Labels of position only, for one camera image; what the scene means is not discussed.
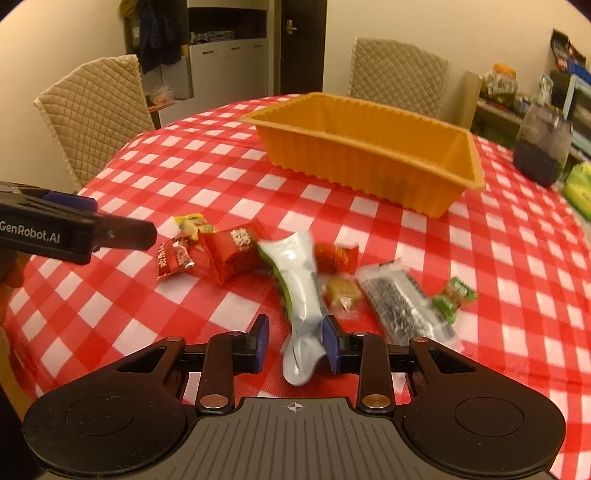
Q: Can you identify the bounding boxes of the dark printed bag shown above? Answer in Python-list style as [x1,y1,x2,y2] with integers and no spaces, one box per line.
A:
[549,28,587,70]

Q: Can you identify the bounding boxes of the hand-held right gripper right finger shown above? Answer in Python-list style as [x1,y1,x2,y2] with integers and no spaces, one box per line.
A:
[322,314,476,414]

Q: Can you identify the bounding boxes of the green tissue pack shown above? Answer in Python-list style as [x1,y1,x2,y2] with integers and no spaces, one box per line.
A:
[562,161,591,217]

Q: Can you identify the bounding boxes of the clear plastic bag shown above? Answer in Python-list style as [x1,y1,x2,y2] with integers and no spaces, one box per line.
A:
[150,85,176,107]

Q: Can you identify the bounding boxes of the dark door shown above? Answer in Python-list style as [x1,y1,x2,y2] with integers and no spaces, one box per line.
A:
[279,0,328,95]

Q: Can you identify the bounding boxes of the red boxy snack packet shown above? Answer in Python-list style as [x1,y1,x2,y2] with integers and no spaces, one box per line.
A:
[198,220,269,287]

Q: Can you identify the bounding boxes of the person's left hand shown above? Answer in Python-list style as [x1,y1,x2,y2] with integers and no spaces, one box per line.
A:
[0,254,29,326]

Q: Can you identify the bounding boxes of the long silver green snack packet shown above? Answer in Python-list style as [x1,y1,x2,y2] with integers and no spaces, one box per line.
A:
[256,231,329,387]

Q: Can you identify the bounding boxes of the dark hanging clothing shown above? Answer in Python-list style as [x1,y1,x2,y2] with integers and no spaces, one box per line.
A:
[136,0,183,75]

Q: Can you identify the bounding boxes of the beige quilted chair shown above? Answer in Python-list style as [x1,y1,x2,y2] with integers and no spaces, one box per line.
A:
[33,54,155,192]

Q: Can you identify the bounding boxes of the white drawer cabinet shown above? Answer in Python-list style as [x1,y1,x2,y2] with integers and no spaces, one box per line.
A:
[187,0,269,100]

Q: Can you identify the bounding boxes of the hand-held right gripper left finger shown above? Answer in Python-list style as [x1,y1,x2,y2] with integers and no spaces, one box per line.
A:
[117,315,271,414]

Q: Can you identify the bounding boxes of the brown cake in clear wrapper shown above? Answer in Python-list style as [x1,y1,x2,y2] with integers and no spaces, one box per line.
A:
[322,274,363,320]

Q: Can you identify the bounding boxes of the quilted chair back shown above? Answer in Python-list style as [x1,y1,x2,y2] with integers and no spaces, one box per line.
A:
[347,37,452,120]

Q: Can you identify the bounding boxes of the light blue toaster oven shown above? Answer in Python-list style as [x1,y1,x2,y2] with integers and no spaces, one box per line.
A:
[561,74,591,123]

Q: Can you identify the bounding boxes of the orange plastic basket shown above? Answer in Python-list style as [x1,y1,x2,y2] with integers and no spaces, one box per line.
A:
[240,91,486,219]

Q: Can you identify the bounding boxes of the bagged snacks on shelf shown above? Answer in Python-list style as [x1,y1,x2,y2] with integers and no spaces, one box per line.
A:
[480,65,518,100]

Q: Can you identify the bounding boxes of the small yellow-green candy packet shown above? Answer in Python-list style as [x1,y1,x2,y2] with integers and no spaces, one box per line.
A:
[173,213,214,241]

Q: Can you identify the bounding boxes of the dark glass jar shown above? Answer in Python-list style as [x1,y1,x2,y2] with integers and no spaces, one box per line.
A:
[512,102,574,188]

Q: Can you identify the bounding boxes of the red white checkered tablecloth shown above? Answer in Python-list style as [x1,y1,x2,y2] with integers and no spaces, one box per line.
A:
[0,95,591,480]

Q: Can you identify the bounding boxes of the red gold candy wrapper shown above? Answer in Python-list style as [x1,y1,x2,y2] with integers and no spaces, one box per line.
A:
[315,242,360,278]

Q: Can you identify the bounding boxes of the cardboard sheet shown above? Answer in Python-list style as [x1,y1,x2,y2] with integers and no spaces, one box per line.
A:
[455,71,483,130]

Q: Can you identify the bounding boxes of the small flat red snack packet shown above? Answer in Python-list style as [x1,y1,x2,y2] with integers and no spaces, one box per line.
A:
[154,235,199,282]

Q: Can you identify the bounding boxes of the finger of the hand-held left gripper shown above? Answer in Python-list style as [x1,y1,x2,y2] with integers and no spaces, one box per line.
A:
[95,215,158,252]
[42,191,99,215]

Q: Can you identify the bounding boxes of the white grey snack packet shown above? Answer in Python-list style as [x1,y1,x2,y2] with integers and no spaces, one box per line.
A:
[355,261,462,352]

